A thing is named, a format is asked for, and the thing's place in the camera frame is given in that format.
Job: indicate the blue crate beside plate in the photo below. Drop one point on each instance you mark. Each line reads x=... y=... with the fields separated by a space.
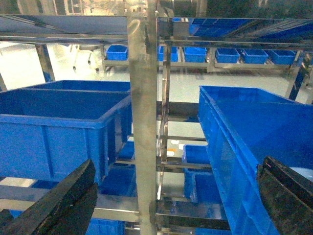
x=242 y=126

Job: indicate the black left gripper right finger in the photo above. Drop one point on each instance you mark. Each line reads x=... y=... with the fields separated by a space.
x=287 y=196

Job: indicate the blue crate left shelf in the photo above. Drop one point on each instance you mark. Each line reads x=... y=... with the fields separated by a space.
x=45 y=134

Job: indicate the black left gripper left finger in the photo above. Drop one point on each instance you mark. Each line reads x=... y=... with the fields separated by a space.
x=65 y=210

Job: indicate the stainless steel shelf rack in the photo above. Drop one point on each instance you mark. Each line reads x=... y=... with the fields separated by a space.
x=145 y=23

